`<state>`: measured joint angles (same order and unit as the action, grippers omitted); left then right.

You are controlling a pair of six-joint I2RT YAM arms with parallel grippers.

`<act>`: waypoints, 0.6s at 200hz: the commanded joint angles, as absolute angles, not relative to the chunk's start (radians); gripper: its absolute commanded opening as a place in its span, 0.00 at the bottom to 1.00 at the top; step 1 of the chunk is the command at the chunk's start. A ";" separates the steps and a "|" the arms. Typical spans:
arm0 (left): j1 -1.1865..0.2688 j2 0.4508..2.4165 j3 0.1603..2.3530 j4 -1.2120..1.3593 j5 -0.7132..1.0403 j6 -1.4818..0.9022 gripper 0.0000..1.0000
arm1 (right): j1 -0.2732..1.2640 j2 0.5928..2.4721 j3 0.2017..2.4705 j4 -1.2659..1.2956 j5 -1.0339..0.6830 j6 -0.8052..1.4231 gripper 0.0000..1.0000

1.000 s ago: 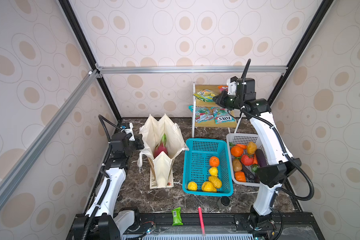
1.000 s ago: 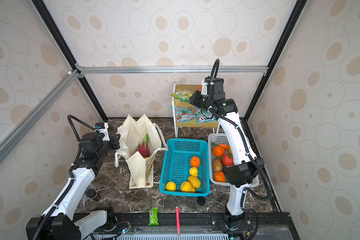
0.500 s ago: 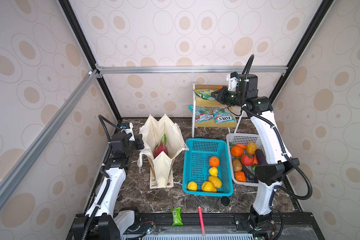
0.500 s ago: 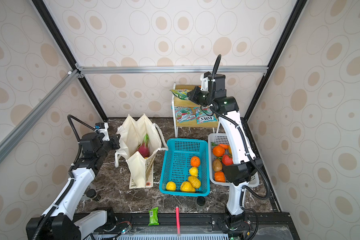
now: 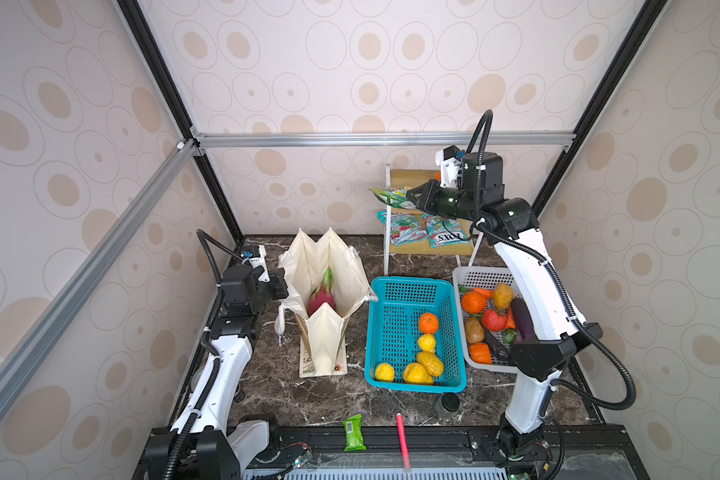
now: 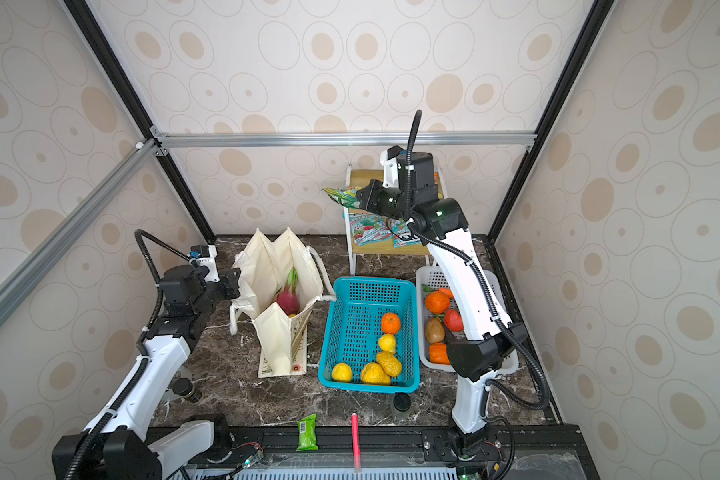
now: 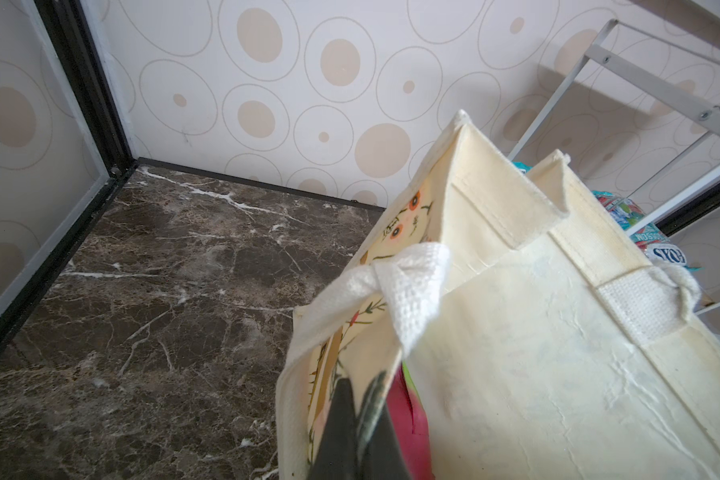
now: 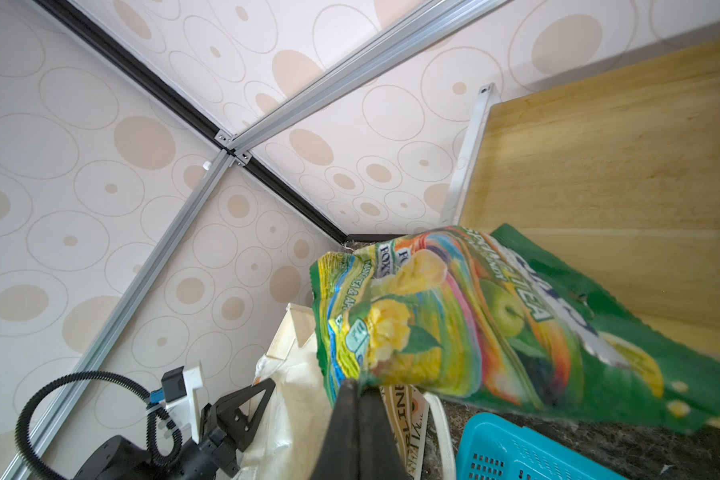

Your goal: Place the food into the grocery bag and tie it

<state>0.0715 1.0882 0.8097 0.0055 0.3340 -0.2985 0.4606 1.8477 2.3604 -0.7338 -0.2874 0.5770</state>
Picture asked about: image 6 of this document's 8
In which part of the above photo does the small yellow lemon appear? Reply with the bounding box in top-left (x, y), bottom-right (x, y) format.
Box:
top-left (378, 333), bottom-right (397, 354)

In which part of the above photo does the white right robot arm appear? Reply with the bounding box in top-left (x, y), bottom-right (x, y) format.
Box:
top-left (356, 111), bottom-right (551, 457)

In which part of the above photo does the yellow potato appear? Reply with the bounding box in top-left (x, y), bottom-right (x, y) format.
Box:
top-left (424, 317), bottom-right (445, 344)

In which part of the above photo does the teal Fox's candy bag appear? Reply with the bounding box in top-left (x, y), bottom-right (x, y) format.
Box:
top-left (385, 219), bottom-right (421, 248)

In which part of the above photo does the red apple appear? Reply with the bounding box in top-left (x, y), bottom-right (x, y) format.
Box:
top-left (443, 309), bottom-right (464, 332)

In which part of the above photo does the green snack packet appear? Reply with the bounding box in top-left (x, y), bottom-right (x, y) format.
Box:
top-left (296, 414), bottom-right (319, 452)

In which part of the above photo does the teal plastic basket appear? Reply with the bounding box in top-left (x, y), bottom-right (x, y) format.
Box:
top-left (319, 276), bottom-right (420, 394)

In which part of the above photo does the clear tape roll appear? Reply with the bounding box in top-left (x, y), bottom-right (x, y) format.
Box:
top-left (160, 388), bottom-right (181, 403)

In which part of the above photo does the green yellow snack bag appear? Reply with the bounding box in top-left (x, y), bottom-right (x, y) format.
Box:
top-left (322, 187), bottom-right (361, 209)

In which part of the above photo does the teal red candy bag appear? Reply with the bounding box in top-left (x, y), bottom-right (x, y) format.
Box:
top-left (349, 212), bottom-right (392, 246)

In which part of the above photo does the black cylinder knob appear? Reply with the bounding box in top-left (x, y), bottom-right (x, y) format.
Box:
top-left (171, 377), bottom-right (203, 404)

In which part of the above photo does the pink pen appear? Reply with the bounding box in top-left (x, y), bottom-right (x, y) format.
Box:
top-left (351, 413), bottom-right (362, 474)

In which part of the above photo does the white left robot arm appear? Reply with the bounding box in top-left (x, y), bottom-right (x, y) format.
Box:
top-left (52, 229), bottom-right (240, 479)

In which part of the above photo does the orange bell pepper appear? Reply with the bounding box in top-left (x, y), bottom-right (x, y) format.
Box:
top-left (428, 342), bottom-right (450, 365)

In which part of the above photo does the yellow lemon front left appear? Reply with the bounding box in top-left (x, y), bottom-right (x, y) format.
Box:
top-left (331, 363), bottom-right (353, 383)

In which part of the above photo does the yellow fruit front centre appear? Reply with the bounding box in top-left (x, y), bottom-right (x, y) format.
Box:
top-left (361, 362), bottom-right (391, 386)

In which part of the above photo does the pink dragon fruit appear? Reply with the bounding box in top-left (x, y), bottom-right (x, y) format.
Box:
top-left (275, 268), bottom-right (300, 317)

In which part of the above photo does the floral canvas grocery bag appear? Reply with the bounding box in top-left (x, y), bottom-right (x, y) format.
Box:
top-left (229, 229), bottom-right (336, 378)

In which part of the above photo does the white plastic basket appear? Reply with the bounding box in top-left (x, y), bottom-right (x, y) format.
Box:
top-left (416, 266), bottom-right (519, 376)

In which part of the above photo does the orange tangerine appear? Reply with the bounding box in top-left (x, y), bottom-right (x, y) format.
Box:
top-left (381, 312), bottom-right (401, 335)

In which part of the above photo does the black round cap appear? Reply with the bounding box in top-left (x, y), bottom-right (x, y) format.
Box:
top-left (392, 392), bottom-right (411, 413)

